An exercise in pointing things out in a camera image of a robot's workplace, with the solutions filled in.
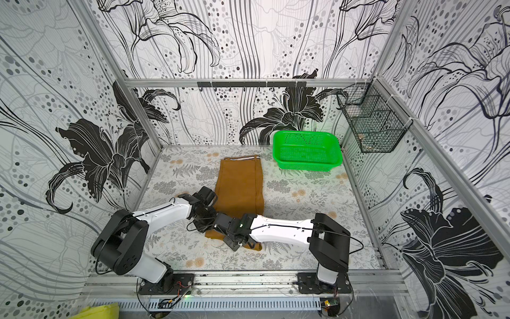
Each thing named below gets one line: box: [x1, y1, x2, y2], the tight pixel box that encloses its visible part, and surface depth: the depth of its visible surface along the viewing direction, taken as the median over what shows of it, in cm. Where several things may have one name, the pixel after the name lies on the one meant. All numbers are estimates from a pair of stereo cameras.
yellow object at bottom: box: [68, 302, 121, 319], surface depth 63 cm
